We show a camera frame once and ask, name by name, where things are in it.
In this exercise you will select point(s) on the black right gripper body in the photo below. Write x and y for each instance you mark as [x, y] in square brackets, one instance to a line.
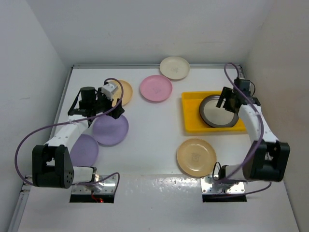
[228, 104]

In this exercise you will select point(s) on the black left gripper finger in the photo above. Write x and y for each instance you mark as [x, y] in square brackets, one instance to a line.
[90, 121]
[117, 109]

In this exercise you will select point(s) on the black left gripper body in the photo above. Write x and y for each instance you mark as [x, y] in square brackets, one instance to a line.
[102, 104]

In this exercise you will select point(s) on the metal rimmed plate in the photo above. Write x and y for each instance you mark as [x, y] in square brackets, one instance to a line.
[214, 116]

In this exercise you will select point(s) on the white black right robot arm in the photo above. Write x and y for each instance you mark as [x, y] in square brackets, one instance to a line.
[267, 157]

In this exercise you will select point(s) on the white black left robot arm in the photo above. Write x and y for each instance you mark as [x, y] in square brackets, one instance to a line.
[51, 163]

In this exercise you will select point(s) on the yellow plastic bin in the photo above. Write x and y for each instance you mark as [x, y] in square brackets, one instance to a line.
[193, 123]

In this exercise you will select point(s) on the orange plate near bin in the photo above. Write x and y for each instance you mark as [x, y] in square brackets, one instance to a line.
[196, 157]

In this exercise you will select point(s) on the purple plate centre left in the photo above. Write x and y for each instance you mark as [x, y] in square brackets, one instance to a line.
[109, 131]

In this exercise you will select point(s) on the purple plate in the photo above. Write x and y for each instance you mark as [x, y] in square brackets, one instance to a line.
[85, 151]
[109, 131]

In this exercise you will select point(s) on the orange plate far left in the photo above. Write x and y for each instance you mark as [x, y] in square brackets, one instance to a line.
[128, 92]

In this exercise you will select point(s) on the purple plate near left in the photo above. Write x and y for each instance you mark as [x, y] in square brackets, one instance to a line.
[85, 151]

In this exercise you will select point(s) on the pink plate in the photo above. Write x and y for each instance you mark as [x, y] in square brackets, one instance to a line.
[156, 88]

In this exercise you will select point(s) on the cream white plate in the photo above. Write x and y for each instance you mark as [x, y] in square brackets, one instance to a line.
[174, 68]

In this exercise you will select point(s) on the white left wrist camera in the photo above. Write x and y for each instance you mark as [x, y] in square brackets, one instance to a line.
[108, 90]

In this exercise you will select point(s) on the aluminium table frame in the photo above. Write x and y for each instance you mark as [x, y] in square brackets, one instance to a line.
[153, 195]

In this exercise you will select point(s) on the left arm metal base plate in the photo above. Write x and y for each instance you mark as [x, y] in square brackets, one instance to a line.
[106, 187]

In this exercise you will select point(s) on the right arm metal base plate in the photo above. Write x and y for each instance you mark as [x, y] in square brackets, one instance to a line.
[211, 187]

